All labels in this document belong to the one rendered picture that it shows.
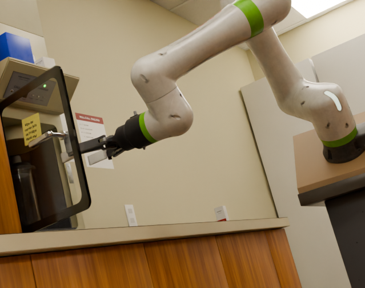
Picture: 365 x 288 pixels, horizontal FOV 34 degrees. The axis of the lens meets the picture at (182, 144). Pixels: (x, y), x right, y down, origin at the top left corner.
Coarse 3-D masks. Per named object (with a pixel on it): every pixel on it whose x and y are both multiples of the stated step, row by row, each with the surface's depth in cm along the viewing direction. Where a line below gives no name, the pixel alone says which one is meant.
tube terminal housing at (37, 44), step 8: (0, 24) 194; (0, 32) 192; (8, 32) 196; (16, 32) 199; (24, 32) 203; (32, 40) 205; (40, 40) 209; (32, 48) 203; (40, 48) 207; (40, 56) 206; (72, 216) 195; (80, 216) 194; (72, 224) 194; (80, 224) 193
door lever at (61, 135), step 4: (48, 132) 152; (52, 132) 153; (60, 132) 157; (64, 132) 156; (40, 136) 154; (44, 136) 153; (48, 136) 152; (52, 136) 153; (56, 136) 154; (60, 136) 155; (64, 136) 156; (36, 140) 155; (40, 140) 154; (44, 140) 154; (32, 144) 156; (36, 144) 156
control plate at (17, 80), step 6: (18, 72) 179; (12, 78) 178; (18, 78) 180; (24, 78) 181; (30, 78) 183; (12, 84) 179; (18, 84) 181; (24, 84) 182; (6, 90) 178; (6, 96) 179
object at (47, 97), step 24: (48, 72) 161; (24, 96) 167; (48, 96) 161; (48, 120) 160; (72, 120) 155; (24, 144) 166; (48, 144) 160; (72, 144) 154; (24, 168) 166; (48, 168) 159; (72, 168) 154; (24, 192) 165; (48, 192) 159; (72, 192) 153; (24, 216) 165; (48, 216) 159
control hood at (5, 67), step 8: (0, 64) 175; (8, 64) 174; (16, 64) 177; (24, 64) 179; (32, 64) 182; (0, 72) 175; (8, 72) 176; (24, 72) 180; (32, 72) 183; (40, 72) 185; (64, 72) 195; (0, 80) 175; (8, 80) 177; (72, 80) 198; (0, 88) 176; (72, 88) 200; (0, 96) 177; (72, 96) 202
